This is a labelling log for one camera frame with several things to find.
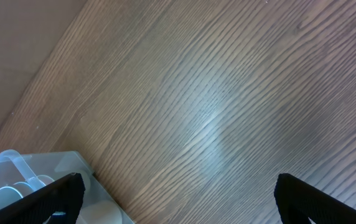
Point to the small grey cup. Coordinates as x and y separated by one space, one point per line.
25 189

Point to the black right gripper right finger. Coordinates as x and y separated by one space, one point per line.
299 202

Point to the clear plastic storage bin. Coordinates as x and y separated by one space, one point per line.
15 167

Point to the tall cream cup back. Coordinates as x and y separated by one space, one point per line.
102 212

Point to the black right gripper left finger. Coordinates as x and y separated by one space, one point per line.
58 202

